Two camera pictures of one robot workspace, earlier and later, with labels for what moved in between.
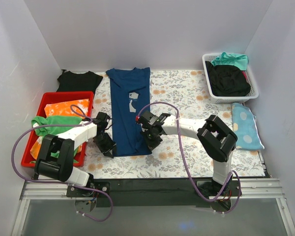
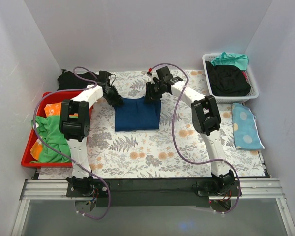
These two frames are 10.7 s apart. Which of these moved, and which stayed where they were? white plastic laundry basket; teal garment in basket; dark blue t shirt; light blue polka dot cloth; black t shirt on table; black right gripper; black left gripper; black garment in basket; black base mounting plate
Moved: dark blue t shirt; black left gripper; black right gripper
Stayed: black t shirt on table; black base mounting plate; light blue polka dot cloth; black garment in basket; white plastic laundry basket; teal garment in basket
